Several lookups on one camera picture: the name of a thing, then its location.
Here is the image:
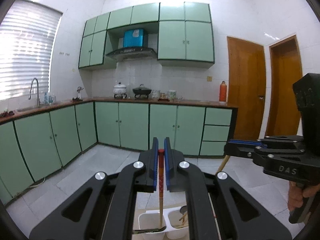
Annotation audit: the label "red bamboo chopstick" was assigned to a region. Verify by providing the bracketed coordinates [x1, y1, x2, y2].
[158, 149, 165, 228]

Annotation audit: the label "black soup spoon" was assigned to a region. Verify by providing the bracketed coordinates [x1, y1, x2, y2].
[180, 205, 188, 215]

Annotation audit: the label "black chopstick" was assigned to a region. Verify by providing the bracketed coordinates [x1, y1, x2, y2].
[132, 226, 167, 235]

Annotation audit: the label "green lower kitchen cabinets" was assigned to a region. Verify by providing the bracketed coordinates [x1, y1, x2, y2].
[1, 99, 238, 204]

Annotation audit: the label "green kitchen cabinets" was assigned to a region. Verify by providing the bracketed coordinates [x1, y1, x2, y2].
[1, 99, 238, 204]
[79, 2, 215, 70]

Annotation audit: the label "green upper kitchen cabinets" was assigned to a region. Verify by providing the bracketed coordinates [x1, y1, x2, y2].
[79, 2, 215, 70]

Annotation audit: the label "right hand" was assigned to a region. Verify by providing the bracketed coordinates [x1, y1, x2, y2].
[287, 181, 320, 211]

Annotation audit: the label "wooden door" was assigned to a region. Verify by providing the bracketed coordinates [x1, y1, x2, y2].
[265, 35, 302, 135]
[227, 37, 266, 140]

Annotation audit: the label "orange thermos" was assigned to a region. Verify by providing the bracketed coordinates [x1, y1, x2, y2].
[219, 81, 227, 102]

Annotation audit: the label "white utensil holder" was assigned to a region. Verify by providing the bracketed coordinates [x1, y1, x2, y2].
[138, 205, 189, 239]

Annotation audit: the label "black wok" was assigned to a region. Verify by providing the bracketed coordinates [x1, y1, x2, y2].
[132, 84, 152, 99]

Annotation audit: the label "white cooking pot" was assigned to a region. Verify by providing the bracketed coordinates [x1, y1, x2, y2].
[113, 82, 127, 99]

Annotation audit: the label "range hood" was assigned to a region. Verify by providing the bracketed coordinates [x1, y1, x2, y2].
[105, 28, 157, 62]

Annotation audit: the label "chrome sink faucet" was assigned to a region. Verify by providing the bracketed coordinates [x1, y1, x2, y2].
[28, 77, 41, 107]

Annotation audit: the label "window blind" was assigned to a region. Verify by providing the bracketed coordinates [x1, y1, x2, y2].
[1, 0, 62, 100]

